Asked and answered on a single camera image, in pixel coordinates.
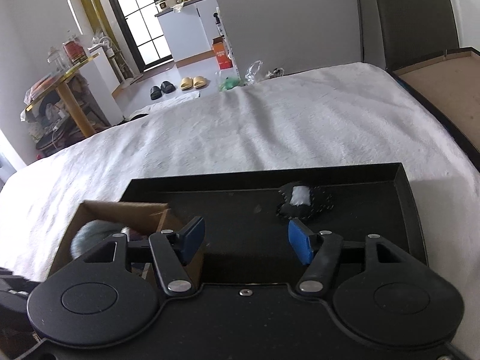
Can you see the brown cardboard box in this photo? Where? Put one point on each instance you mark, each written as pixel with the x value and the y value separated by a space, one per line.
pixel 123 210

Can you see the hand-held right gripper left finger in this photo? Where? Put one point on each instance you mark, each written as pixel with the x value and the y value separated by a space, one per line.
pixel 195 236

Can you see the white bed blanket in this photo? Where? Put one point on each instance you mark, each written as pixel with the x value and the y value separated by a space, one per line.
pixel 225 127

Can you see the dark spray bottle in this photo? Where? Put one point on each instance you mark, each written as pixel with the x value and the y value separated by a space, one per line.
pixel 217 24

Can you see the pile of household clutter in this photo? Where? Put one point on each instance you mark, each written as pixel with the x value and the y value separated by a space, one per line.
pixel 48 131

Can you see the white small fridge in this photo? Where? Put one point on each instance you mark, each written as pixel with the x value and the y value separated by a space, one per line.
pixel 105 82

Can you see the red-filled jar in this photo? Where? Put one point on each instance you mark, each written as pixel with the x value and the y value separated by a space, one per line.
pixel 73 51

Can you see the black slipper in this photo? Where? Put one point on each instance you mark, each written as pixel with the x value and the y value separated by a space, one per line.
pixel 168 87
pixel 155 93

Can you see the grey fluffy plush toy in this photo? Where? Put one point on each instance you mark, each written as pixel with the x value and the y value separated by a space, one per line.
pixel 88 238

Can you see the green plastic bag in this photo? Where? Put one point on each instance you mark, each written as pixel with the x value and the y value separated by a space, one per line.
pixel 228 84

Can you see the clear plastic bag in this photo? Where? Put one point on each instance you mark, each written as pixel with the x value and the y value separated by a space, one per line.
pixel 254 73

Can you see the brown framed board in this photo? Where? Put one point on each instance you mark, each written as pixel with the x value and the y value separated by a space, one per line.
pixel 446 82

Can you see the gold-topped wooden table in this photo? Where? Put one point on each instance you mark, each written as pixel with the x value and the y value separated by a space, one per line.
pixel 73 101

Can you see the clear glass jar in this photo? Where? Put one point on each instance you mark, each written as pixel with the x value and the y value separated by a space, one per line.
pixel 54 59

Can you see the grey wardrobe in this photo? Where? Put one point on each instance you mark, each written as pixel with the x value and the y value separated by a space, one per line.
pixel 285 18

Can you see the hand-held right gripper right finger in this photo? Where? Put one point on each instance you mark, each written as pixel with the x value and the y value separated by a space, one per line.
pixel 300 242

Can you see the black tray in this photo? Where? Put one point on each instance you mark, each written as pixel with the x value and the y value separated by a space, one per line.
pixel 243 210

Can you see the orange cardboard carton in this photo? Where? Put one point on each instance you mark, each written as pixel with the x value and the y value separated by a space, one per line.
pixel 222 54

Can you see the white kitchen cabinet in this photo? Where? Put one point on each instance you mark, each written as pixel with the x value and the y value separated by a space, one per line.
pixel 187 30

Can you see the white floor mat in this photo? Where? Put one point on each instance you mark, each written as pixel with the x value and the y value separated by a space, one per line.
pixel 168 103

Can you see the black framed glass door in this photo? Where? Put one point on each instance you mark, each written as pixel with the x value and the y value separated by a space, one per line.
pixel 135 7

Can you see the grey upholstered headboard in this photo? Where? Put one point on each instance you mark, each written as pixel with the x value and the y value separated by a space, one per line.
pixel 412 15

